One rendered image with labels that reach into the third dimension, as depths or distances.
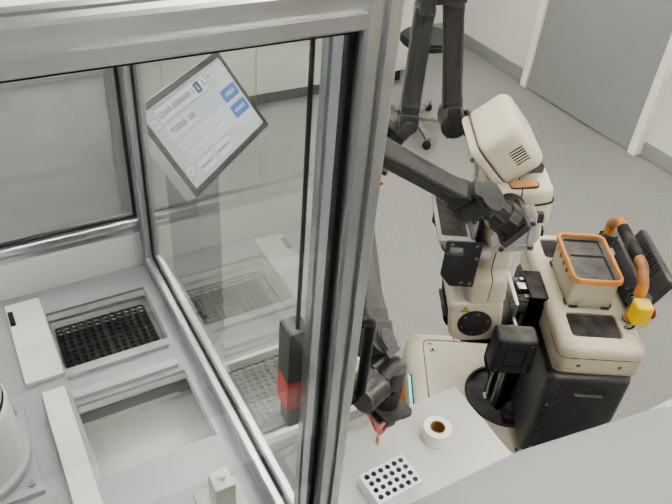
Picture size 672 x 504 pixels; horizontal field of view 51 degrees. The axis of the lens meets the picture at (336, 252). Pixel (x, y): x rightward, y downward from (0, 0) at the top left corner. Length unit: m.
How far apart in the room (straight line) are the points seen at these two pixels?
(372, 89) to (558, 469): 0.37
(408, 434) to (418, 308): 1.52
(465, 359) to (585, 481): 2.17
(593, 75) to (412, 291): 2.33
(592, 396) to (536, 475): 1.76
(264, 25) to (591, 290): 1.69
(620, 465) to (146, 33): 0.47
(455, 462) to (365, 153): 1.18
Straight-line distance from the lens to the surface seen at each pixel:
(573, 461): 0.54
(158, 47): 0.58
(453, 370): 2.64
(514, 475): 0.51
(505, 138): 1.81
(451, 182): 1.66
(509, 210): 1.77
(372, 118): 0.71
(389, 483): 1.69
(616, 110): 5.00
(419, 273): 3.46
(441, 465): 1.77
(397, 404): 1.45
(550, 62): 5.35
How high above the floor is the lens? 2.18
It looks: 38 degrees down
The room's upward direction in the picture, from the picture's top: 5 degrees clockwise
